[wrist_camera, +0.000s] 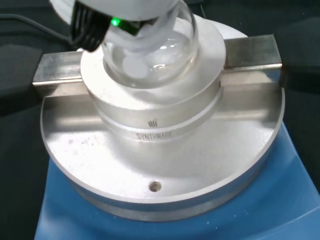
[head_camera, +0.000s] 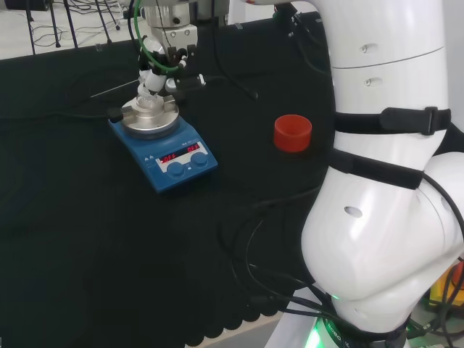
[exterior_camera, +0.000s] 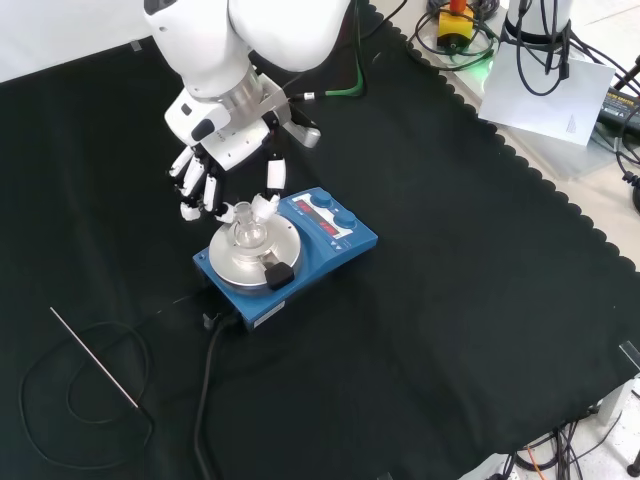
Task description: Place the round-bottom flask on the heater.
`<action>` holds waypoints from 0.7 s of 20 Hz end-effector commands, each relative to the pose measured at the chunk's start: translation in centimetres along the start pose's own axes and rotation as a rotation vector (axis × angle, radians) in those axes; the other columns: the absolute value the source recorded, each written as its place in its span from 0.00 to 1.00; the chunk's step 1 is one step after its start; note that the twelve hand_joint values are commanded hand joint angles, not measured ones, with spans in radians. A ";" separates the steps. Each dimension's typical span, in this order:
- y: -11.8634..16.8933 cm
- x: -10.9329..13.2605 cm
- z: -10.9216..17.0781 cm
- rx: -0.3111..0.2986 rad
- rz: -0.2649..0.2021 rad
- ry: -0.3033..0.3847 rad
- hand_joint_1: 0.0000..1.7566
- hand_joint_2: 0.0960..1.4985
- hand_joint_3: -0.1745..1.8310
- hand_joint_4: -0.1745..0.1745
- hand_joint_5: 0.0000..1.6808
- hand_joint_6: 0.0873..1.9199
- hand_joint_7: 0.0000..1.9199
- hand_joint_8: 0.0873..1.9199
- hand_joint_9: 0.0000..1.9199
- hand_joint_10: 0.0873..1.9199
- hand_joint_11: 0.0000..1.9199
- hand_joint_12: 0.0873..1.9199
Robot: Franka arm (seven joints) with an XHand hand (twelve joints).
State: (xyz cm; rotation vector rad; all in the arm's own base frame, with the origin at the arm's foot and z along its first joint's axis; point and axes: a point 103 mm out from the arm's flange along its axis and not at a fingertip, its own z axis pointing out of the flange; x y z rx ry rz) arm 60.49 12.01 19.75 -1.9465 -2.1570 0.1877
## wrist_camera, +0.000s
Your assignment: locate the thin black probe cable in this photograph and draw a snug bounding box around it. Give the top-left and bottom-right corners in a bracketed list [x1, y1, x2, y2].
[0, 13, 83, 51]

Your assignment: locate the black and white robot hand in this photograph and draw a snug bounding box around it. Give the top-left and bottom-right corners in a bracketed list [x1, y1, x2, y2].
[48, 0, 181, 53]

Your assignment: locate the blue heater with steel plate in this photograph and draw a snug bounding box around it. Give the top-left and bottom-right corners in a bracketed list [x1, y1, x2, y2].
[32, 13, 320, 240]

